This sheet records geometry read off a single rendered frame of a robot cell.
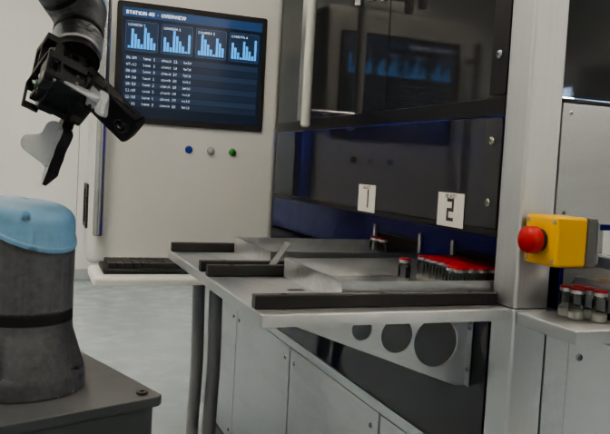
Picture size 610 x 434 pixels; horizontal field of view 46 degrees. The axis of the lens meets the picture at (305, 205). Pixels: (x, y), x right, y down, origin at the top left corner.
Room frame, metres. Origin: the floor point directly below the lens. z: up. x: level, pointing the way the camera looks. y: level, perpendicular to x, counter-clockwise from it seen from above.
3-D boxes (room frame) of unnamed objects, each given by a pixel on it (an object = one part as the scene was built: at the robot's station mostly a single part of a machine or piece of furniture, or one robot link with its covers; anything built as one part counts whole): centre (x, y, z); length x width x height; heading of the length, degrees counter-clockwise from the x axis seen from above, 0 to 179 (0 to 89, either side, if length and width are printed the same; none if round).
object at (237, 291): (1.38, -0.05, 0.87); 0.70 x 0.48 x 0.02; 21
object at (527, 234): (1.04, -0.33, 1.00); 0.04 x 0.04 x 0.04; 21
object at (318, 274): (1.24, -0.17, 0.90); 0.34 x 0.26 x 0.04; 111
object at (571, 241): (1.05, -0.37, 1.00); 0.08 x 0.07 x 0.07; 111
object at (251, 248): (1.56, -0.05, 0.90); 0.34 x 0.26 x 0.04; 111
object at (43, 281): (0.89, 0.35, 0.96); 0.13 x 0.12 x 0.14; 64
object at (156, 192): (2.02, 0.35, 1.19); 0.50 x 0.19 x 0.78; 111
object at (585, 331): (1.05, -0.42, 0.87); 0.14 x 0.13 x 0.02; 111
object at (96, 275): (1.84, 0.31, 0.79); 0.45 x 0.28 x 0.03; 111
